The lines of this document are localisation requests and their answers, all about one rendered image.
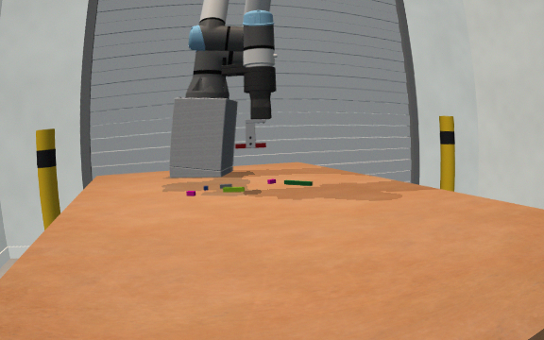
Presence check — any lime green rod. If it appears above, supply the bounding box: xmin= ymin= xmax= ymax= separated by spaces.
xmin=223 ymin=187 xmax=245 ymax=193

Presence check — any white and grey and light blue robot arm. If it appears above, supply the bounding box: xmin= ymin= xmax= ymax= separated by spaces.
xmin=185 ymin=0 xmax=275 ymax=99

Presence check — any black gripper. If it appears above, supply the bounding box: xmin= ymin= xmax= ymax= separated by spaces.
xmin=221 ymin=48 xmax=278 ymax=148

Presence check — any dark green rod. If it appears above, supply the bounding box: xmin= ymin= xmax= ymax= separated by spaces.
xmin=284 ymin=180 xmax=313 ymax=186

